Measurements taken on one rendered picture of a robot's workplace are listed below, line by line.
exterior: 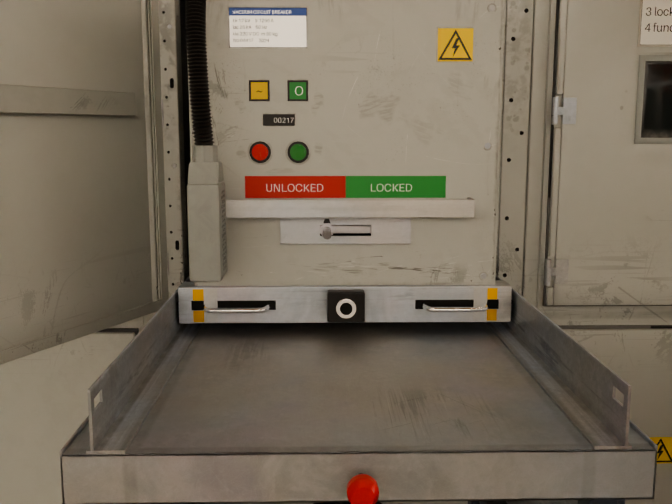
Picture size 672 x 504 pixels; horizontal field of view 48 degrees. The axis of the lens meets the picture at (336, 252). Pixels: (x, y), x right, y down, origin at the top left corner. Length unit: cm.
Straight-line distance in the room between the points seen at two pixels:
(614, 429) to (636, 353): 71
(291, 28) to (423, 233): 38
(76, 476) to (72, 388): 71
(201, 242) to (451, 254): 40
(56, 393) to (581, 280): 103
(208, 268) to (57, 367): 52
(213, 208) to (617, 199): 77
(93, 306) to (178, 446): 57
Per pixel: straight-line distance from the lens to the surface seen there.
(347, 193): 121
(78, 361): 153
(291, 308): 123
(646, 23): 153
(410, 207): 118
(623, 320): 158
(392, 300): 123
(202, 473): 83
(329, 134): 120
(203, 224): 111
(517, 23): 148
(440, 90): 122
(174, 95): 144
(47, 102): 125
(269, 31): 122
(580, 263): 150
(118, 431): 88
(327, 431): 86
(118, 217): 140
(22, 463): 164
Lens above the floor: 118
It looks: 9 degrees down
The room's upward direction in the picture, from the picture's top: straight up
